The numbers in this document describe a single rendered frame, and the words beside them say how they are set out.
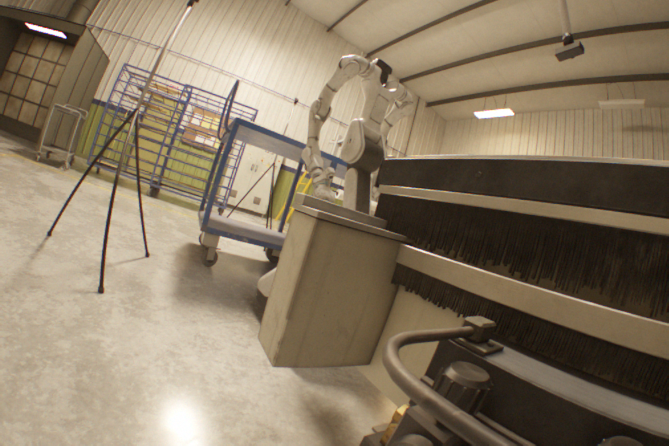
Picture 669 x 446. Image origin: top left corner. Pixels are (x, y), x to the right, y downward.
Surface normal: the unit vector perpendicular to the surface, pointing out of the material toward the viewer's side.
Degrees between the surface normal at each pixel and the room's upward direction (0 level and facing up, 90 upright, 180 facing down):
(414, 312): 90
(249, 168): 90
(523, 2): 169
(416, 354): 90
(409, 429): 90
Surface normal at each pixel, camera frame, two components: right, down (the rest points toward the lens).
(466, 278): -0.83, -0.29
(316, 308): 0.47, 0.09
